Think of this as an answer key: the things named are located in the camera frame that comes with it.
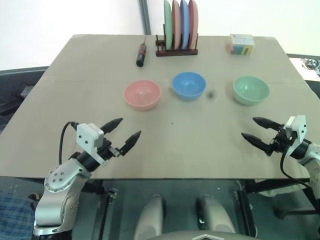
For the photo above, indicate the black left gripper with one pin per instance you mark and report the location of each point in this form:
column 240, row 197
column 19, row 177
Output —
column 106, row 150

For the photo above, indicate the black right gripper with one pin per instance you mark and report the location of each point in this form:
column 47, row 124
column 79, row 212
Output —
column 281, row 142

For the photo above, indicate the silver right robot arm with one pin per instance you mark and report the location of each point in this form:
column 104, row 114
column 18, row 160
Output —
column 310, row 152

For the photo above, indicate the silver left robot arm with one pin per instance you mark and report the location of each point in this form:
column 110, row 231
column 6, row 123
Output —
column 60, row 180

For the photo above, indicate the green bowl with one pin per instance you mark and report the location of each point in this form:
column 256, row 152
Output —
column 251, row 91

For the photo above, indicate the pink bowl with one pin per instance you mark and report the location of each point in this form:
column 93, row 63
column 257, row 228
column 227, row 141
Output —
column 142, row 96

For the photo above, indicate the black red screwdriver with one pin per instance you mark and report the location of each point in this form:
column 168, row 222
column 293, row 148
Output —
column 141, row 55

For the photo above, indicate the blue bowl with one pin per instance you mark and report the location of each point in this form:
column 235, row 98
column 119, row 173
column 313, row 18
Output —
column 188, row 87

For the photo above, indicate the grey rounded robot leg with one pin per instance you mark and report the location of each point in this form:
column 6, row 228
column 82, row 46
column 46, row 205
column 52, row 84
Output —
column 215, row 217
column 150, row 217

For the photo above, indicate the colourful cardboard box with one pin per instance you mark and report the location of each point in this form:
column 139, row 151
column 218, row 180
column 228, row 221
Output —
column 241, row 45

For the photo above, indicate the dark wooden plate rack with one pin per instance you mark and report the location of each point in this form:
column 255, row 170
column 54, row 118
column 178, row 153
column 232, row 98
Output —
column 175, row 52

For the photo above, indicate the green plate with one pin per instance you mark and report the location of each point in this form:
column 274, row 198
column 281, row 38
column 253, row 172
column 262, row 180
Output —
column 167, row 25

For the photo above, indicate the grey robot torso edge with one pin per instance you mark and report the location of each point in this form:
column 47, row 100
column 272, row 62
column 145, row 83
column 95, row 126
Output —
column 205, row 236

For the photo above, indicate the grey metal pole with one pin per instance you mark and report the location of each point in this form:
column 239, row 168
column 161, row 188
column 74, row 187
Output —
column 145, row 17

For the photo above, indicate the pink plate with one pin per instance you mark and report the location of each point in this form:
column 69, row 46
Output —
column 176, row 27
column 193, row 25

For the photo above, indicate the black floor equipment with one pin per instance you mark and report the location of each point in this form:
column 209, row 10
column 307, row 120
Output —
column 10, row 87

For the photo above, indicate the blue plate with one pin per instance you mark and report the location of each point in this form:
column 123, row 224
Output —
column 184, row 27

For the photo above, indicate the blue checked cloth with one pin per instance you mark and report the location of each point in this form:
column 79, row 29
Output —
column 15, row 217

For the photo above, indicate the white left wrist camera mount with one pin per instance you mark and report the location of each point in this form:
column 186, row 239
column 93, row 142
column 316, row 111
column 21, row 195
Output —
column 87, row 136

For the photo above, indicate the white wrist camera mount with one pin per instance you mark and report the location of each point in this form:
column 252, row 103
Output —
column 298, row 125
column 87, row 136

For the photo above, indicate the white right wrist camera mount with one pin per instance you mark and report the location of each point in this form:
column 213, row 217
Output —
column 298, row 125

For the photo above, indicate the black table frame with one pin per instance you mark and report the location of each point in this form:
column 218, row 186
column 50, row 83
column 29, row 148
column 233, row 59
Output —
column 262, row 186

